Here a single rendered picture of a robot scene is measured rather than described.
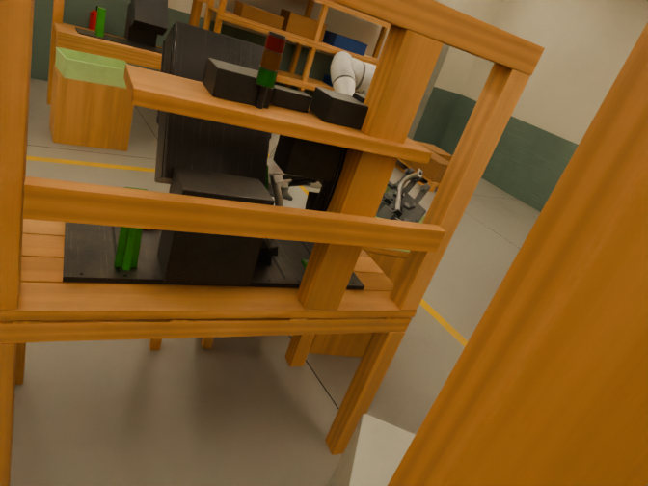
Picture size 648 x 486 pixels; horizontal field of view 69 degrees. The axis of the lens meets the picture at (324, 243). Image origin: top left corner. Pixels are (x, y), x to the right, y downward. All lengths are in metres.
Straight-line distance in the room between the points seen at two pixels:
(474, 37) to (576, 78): 7.69
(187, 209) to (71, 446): 1.30
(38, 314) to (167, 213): 0.47
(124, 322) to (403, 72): 1.11
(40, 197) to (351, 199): 0.87
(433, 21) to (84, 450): 2.03
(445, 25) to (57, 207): 1.14
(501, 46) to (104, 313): 1.44
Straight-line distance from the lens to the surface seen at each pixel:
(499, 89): 1.74
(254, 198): 1.55
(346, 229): 1.53
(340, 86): 2.17
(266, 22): 7.19
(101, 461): 2.28
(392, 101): 1.48
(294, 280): 1.84
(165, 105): 1.22
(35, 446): 2.34
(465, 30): 1.57
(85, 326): 1.57
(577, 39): 9.46
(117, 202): 1.30
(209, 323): 1.63
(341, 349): 3.04
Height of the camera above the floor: 1.82
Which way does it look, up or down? 25 degrees down
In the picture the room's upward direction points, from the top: 20 degrees clockwise
